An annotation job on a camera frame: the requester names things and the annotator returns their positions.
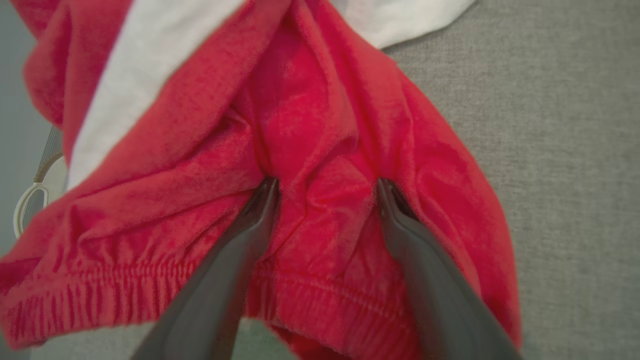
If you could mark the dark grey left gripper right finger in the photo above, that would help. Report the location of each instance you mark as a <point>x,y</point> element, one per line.
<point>440,300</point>

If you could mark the red shorts with white stripe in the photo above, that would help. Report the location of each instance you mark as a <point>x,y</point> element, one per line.
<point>325,125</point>

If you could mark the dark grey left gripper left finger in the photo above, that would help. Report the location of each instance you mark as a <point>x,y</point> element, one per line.
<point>215,300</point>

